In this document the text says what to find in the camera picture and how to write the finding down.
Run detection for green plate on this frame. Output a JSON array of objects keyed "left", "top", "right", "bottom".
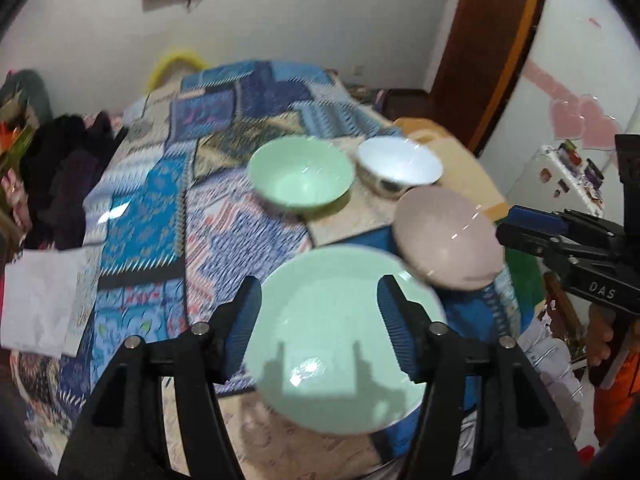
[{"left": 243, "top": 247, "right": 447, "bottom": 435}]

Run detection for wooden door frame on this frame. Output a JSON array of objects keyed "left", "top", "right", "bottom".
[{"left": 430, "top": 0, "right": 551, "bottom": 156}]

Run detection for pink bowl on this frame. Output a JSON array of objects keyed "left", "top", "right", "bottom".
[{"left": 391, "top": 186, "right": 505, "bottom": 292}]

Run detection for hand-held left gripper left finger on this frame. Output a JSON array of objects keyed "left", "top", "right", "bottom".
[{"left": 57, "top": 276, "right": 263, "bottom": 480}]

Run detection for person's right hand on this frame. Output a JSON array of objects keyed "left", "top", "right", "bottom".
[{"left": 587, "top": 305, "right": 616, "bottom": 368}]

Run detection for green cloth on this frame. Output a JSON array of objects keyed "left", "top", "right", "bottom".
[{"left": 504, "top": 252, "right": 547, "bottom": 308}]

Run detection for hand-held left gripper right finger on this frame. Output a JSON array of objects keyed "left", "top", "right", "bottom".
[{"left": 377, "top": 275, "right": 586, "bottom": 480}]

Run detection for white bowl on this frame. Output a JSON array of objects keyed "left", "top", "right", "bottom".
[{"left": 356, "top": 136, "right": 444, "bottom": 200}]

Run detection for dark clothes pile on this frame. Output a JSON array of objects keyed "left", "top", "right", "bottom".
[{"left": 22, "top": 112, "right": 128, "bottom": 251}]

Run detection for yellow foam tube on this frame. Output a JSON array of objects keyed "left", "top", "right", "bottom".
[{"left": 146, "top": 47, "right": 211, "bottom": 93}]

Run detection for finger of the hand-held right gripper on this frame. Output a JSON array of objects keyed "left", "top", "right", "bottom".
[
  {"left": 505, "top": 205, "right": 623, "bottom": 236},
  {"left": 496, "top": 223, "right": 601, "bottom": 267}
]

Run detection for blue patchwork blanket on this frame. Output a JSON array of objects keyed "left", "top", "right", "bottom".
[{"left": 10, "top": 60, "right": 523, "bottom": 480}]

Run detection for green bag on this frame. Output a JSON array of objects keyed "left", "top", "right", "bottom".
[{"left": 0, "top": 125, "right": 37, "bottom": 171}]

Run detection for green bowl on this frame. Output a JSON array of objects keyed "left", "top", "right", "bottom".
[{"left": 247, "top": 136, "right": 357, "bottom": 213}]

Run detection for white papers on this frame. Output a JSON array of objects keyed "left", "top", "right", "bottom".
[{"left": 0, "top": 247, "right": 88, "bottom": 356}]

